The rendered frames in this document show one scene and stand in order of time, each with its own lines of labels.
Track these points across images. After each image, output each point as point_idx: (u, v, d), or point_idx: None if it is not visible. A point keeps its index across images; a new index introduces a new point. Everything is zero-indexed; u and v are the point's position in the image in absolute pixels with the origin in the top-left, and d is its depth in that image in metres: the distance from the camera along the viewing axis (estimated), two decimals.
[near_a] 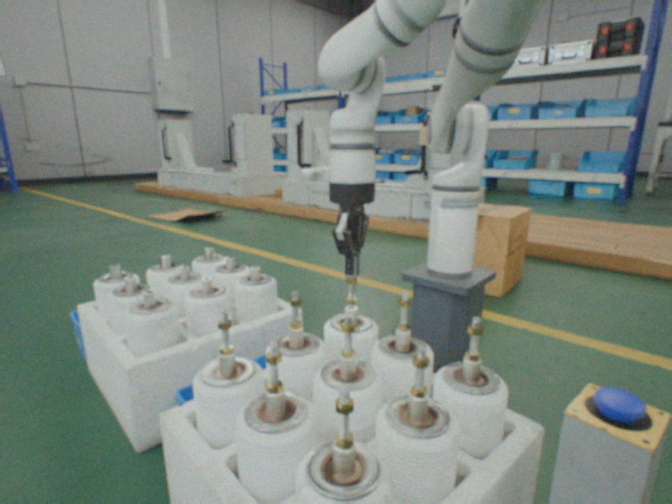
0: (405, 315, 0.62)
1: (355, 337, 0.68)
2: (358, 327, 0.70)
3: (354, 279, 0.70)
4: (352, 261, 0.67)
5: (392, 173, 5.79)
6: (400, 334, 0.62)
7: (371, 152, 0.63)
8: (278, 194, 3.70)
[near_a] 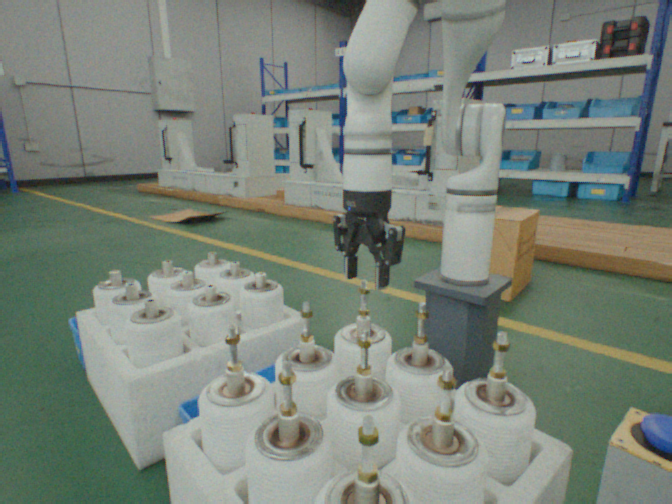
0: (423, 327, 0.58)
1: None
2: None
3: (360, 287, 0.67)
4: (344, 259, 0.68)
5: None
6: (418, 348, 0.59)
7: (346, 158, 0.59)
8: (280, 195, 3.66)
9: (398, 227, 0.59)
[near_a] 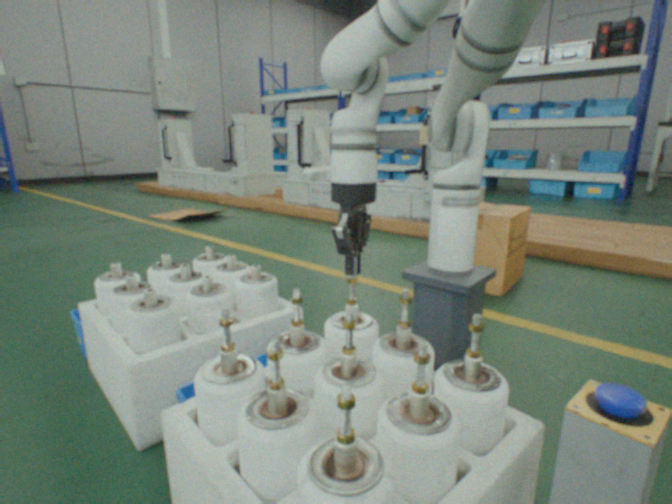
0: (406, 312, 0.62)
1: (376, 321, 0.73)
2: (363, 316, 0.74)
3: (355, 277, 0.71)
4: (352, 261, 0.67)
5: (392, 173, 5.79)
6: (401, 332, 0.62)
7: (372, 152, 0.63)
8: (278, 193, 3.70)
9: None
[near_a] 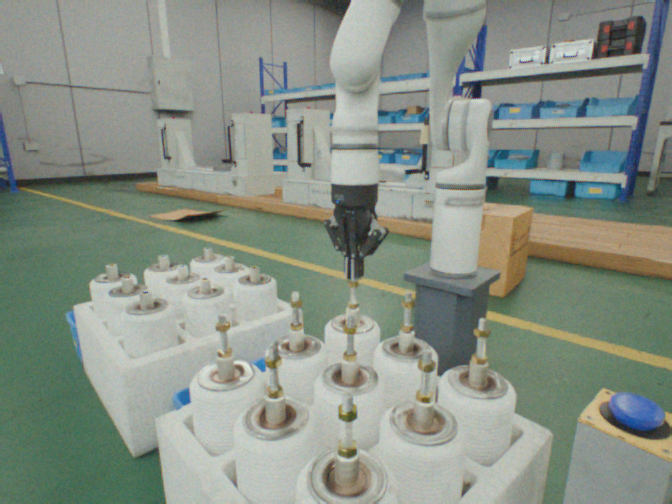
0: (409, 316, 0.60)
1: (374, 321, 0.73)
2: (361, 318, 0.72)
3: (351, 282, 0.68)
4: (344, 259, 0.68)
5: None
6: (404, 336, 0.60)
7: (335, 153, 0.61)
8: (278, 193, 3.68)
9: (383, 230, 0.62)
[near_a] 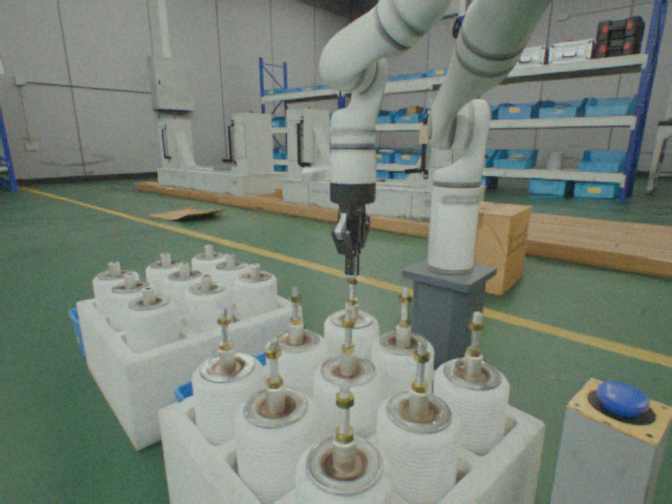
0: (406, 310, 0.62)
1: (340, 332, 0.68)
2: None
3: (355, 279, 0.70)
4: (352, 261, 0.67)
5: (392, 172, 5.79)
6: (401, 330, 0.62)
7: (371, 152, 0.62)
8: (278, 193, 3.70)
9: None
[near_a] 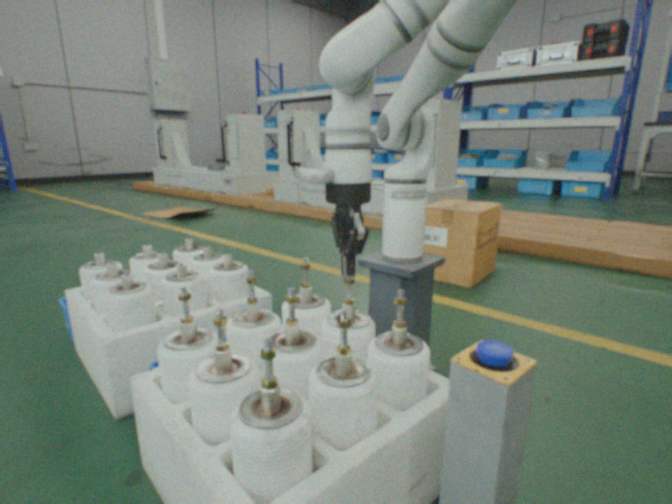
0: (346, 290, 0.71)
1: (294, 311, 0.77)
2: (304, 305, 0.78)
3: (308, 264, 0.78)
4: (355, 260, 0.68)
5: None
6: None
7: (370, 152, 0.65)
8: (270, 192, 3.78)
9: None
